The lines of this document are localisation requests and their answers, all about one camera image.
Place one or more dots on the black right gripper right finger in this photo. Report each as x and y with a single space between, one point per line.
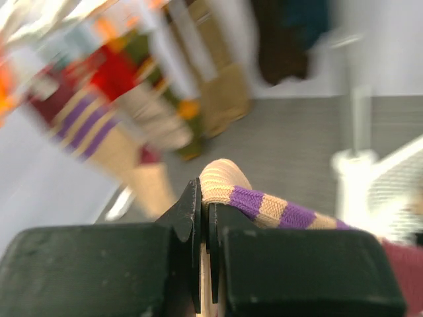
293 272

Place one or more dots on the white metal drying rack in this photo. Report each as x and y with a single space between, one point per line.
353 163

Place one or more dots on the green striped sock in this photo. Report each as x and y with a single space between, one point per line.
168 121

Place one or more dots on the brown striped sock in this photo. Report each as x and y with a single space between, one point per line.
287 30

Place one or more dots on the olive brown sock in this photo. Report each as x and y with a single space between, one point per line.
222 84

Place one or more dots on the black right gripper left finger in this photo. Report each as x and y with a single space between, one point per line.
133 269

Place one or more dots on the maroon purple striped sock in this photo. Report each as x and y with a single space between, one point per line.
223 182
87 127

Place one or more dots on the white perforated plastic basket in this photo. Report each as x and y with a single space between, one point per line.
394 197

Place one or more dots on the red reindeer sock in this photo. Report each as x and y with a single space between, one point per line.
108 71

